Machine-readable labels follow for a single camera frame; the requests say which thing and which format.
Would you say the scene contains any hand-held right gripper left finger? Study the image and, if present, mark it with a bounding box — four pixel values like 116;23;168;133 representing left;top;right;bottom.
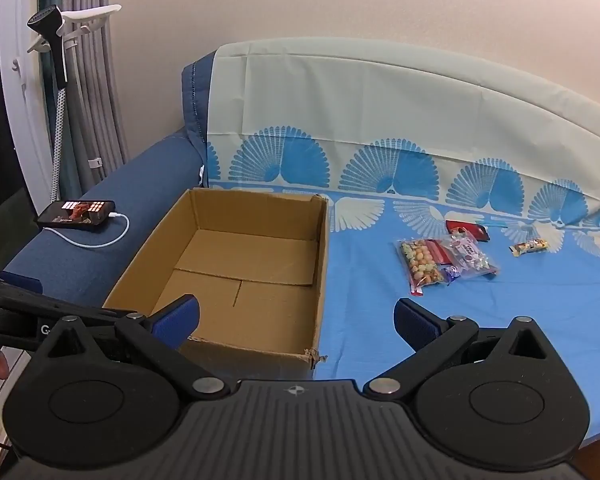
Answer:
30;294;231;401

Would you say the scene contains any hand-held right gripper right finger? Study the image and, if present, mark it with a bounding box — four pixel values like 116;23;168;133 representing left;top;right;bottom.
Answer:
364;298;563;401

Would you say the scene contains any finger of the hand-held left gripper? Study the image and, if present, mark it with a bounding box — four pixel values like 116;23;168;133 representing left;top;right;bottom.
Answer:
0;269;44;295

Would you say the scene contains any clear bag of mixed nuts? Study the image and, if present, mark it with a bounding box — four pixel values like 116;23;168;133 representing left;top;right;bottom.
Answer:
394;238;456;288

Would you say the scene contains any clear bag of candies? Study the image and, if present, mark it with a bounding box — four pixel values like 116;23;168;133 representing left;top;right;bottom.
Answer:
442;232;501;281

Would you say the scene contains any brown cardboard box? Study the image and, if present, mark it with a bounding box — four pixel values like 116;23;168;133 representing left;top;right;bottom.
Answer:
102;187;331;383

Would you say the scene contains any red and black snack packet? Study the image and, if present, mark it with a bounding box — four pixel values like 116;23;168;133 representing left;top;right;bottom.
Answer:
445;219;492;242

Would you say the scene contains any yellow snack bar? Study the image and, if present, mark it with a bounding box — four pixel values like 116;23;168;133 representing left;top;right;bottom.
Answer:
510;239;551;257

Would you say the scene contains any black smartphone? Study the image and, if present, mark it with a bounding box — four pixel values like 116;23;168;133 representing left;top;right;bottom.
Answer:
36;200;117;233

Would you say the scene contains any blue sofa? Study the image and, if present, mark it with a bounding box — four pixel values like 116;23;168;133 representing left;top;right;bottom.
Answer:
2;49;221;321

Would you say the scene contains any grey curtain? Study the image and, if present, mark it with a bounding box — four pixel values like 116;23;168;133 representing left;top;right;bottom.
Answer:
37;0;131;186

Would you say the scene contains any blue fan-print sheet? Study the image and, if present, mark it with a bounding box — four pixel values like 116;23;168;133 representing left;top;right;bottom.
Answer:
205;36;600;456

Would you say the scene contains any white plastic hanger rack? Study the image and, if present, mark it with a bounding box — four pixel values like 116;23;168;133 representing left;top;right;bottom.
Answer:
12;4;122;73

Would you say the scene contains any white charging cable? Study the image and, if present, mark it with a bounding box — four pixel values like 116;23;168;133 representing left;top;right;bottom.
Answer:
45;212;131;249

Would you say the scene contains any white door frame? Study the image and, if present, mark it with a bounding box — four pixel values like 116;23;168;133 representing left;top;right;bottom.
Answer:
0;0;56;201

